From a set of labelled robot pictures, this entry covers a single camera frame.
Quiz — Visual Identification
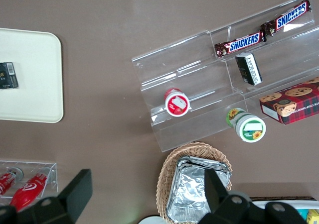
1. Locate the red tartan cookie box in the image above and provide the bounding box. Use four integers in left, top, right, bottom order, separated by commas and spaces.
259, 76, 319, 125

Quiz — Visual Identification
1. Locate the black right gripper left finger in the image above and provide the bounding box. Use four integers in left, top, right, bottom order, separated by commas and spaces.
31, 169, 93, 224

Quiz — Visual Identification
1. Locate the black box with white side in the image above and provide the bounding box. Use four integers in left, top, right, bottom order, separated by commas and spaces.
235, 52, 263, 86

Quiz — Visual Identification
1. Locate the cream plastic tray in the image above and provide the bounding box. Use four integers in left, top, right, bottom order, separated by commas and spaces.
0, 27, 64, 123

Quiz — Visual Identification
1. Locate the Snickers chocolate bar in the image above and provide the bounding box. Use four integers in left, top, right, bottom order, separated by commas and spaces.
214, 31, 268, 60
260, 0, 312, 37

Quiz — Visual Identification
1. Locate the red plastic bottle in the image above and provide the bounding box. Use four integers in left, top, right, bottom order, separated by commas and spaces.
9, 167, 53, 212
0, 167, 24, 197

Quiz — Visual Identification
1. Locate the foil wrapped sandwich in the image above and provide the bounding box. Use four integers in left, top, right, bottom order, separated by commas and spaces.
166, 166, 232, 221
176, 155, 233, 182

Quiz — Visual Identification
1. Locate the red lid yogurt cup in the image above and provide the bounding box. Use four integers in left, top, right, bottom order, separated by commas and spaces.
163, 88, 192, 117

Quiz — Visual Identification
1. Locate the clear acrylic bottle box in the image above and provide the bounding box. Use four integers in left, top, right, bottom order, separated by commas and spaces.
0, 160, 59, 205

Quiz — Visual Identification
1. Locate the green sunflower yogurt cup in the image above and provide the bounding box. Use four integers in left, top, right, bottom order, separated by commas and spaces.
225, 108, 267, 143

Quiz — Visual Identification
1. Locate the white round plate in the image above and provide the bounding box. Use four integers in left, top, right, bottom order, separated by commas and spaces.
138, 216, 166, 224

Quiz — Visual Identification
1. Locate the black box with barcode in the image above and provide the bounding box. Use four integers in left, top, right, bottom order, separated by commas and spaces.
0, 62, 19, 90

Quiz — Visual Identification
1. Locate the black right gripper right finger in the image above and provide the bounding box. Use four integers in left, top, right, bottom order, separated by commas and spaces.
199, 168, 308, 224

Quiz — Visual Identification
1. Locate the woven wicker basket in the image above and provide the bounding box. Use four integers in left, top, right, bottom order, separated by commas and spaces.
156, 141, 233, 221

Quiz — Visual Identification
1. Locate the yellow packaged item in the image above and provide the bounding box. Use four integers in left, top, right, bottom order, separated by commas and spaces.
306, 209, 319, 224

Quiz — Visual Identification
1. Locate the white plastic bin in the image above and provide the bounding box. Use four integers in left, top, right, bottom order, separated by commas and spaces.
250, 200, 319, 224

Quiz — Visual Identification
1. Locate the clear acrylic tiered display shelf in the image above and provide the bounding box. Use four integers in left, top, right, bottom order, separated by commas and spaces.
131, 0, 319, 153

